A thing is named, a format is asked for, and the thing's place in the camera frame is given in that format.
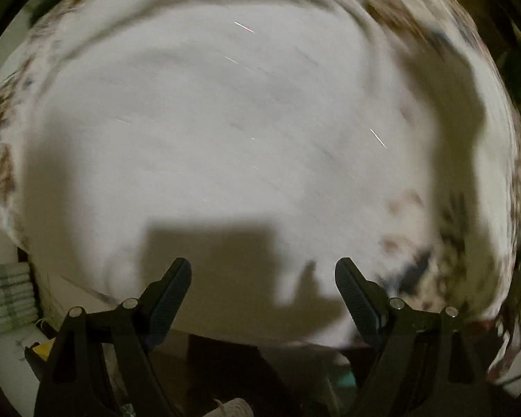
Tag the white floral bed sheet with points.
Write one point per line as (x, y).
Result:
(243, 139)

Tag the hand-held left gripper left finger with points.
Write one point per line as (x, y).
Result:
(170, 299)

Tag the green striped cloth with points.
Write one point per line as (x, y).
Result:
(6, 297)

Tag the white ribbed roll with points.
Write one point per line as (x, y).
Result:
(234, 409)

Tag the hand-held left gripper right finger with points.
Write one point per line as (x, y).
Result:
(359, 299)

